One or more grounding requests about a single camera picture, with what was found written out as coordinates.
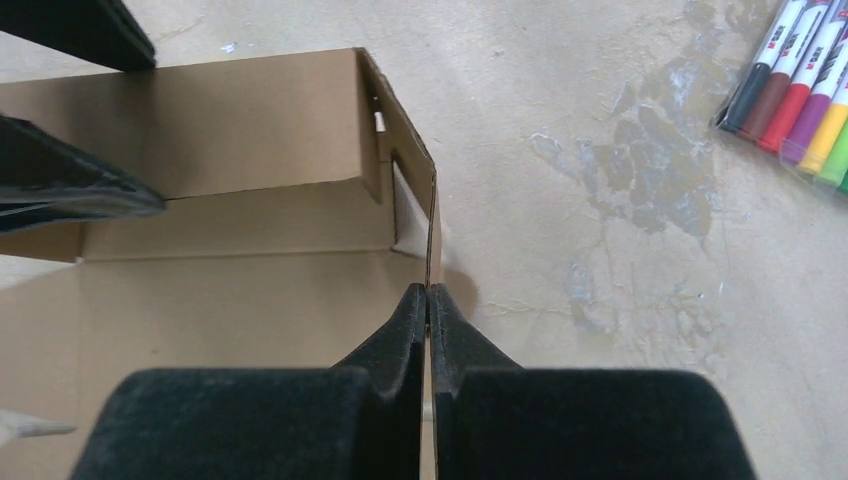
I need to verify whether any brown cardboard box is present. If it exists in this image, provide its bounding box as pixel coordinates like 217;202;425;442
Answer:
1;48;441;479

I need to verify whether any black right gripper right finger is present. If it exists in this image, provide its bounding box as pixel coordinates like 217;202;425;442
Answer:
429;284;756;479

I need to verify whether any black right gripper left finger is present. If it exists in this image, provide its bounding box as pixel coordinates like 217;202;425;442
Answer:
72;284;427;479

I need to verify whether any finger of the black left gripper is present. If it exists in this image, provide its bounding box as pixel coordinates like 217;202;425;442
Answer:
1;116;166;234
1;0;156;72

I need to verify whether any pack of coloured markers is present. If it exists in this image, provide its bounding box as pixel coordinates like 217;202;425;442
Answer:
712;1;847;194

